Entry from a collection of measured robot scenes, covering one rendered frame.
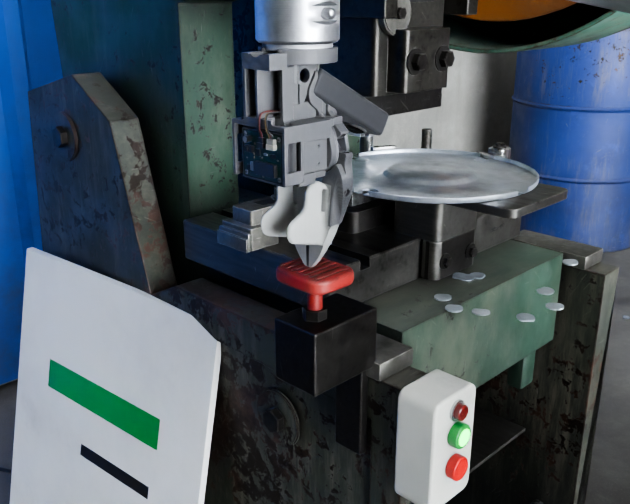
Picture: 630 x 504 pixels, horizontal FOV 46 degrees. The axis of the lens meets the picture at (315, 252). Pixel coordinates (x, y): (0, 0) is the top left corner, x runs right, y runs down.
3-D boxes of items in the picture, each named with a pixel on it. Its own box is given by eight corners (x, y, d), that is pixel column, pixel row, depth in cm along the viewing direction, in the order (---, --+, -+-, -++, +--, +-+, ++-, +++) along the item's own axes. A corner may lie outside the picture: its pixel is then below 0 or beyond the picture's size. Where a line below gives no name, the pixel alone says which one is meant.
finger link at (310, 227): (275, 278, 72) (273, 184, 69) (318, 262, 76) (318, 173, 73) (297, 286, 70) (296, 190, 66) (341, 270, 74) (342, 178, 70)
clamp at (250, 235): (336, 225, 107) (337, 154, 104) (246, 253, 96) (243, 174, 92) (307, 216, 111) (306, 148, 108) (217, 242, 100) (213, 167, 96)
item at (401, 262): (521, 235, 122) (524, 200, 120) (329, 317, 92) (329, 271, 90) (379, 200, 142) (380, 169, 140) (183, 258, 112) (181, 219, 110)
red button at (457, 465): (468, 474, 81) (469, 453, 81) (453, 486, 80) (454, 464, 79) (458, 470, 82) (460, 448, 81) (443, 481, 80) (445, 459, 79)
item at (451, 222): (560, 282, 101) (571, 185, 97) (504, 312, 92) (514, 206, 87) (413, 240, 118) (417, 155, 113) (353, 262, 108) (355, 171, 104)
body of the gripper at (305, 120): (231, 180, 70) (226, 47, 66) (298, 165, 76) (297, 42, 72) (287, 196, 65) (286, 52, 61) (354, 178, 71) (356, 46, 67)
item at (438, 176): (577, 175, 104) (578, 169, 103) (456, 218, 84) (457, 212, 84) (411, 145, 123) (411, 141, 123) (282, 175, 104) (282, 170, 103)
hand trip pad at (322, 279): (359, 336, 78) (360, 267, 75) (318, 355, 74) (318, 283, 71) (311, 316, 82) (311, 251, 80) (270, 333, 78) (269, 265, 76)
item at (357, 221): (439, 206, 116) (440, 186, 115) (353, 234, 103) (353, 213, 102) (362, 187, 127) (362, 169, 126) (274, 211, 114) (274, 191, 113)
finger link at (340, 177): (304, 220, 73) (303, 131, 70) (317, 216, 74) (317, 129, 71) (339, 230, 70) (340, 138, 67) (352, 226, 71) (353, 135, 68)
